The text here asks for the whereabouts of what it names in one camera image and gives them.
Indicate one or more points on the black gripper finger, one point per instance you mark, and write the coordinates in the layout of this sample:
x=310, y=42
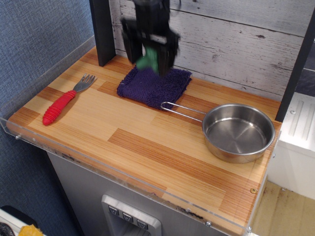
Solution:
x=166, y=57
x=133, y=45

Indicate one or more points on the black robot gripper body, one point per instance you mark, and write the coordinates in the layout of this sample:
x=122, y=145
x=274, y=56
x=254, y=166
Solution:
x=152, y=18

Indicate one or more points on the green toy broccoli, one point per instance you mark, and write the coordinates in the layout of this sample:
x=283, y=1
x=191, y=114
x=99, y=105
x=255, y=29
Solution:
x=150, y=60

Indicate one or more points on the purple folded towel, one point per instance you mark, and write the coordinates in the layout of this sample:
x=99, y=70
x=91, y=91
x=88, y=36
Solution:
x=149, y=88

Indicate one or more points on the stainless steel pan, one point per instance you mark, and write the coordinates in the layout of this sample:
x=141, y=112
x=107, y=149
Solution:
x=235, y=133

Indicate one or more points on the clear acrylic table guard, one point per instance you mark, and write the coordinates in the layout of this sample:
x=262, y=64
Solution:
x=154, y=152

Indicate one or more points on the grey cabinet front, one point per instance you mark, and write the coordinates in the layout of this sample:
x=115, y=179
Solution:
x=85, y=189

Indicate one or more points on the white ridged appliance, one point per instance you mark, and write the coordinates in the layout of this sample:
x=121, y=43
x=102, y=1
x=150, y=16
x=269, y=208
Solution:
x=292, y=165

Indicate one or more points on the silver dispenser panel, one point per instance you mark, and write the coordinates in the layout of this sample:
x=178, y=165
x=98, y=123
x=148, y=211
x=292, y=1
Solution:
x=130, y=217

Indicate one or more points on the black left vertical post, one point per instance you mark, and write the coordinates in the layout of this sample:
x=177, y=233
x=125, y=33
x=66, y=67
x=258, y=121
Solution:
x=103, y=31

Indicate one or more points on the black vertical post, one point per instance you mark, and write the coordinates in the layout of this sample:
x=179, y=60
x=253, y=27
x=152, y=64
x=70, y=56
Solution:
x=297, y=69
x=103, y=31

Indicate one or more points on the red handled fork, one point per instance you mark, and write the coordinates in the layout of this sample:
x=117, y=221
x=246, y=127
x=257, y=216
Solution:
x=57, y=107

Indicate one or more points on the black right vertical post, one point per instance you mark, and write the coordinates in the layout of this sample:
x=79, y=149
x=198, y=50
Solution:
x=297, y=69

